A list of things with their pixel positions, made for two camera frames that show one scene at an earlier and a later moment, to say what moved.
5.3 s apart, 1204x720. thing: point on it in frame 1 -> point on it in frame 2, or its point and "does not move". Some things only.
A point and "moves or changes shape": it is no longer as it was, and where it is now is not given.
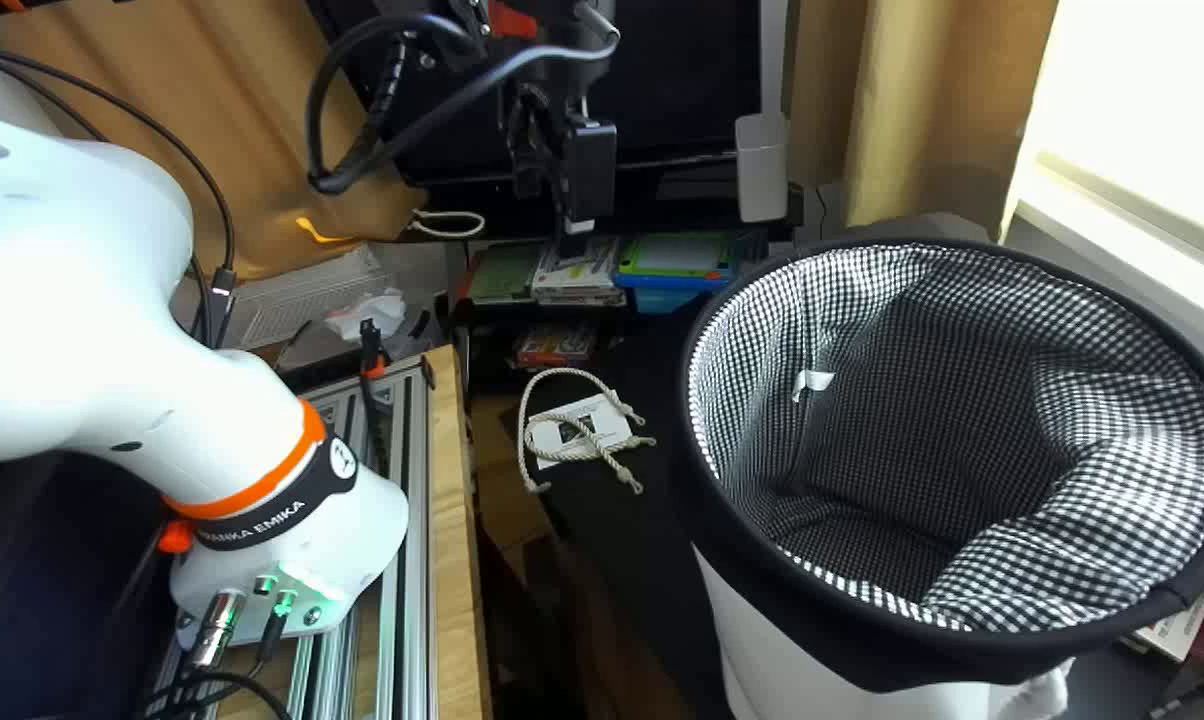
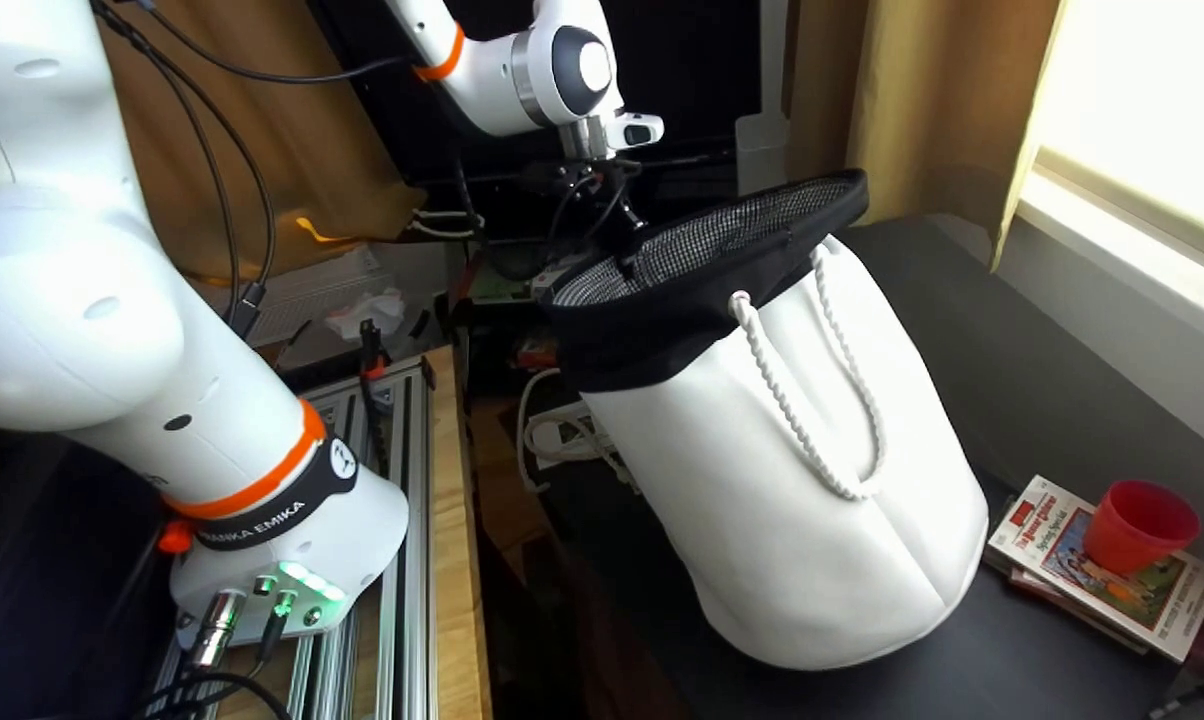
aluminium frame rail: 385,658 does not move
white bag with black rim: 922,473 moves or changes shape
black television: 420,92 does not move
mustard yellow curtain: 915,108 does not move
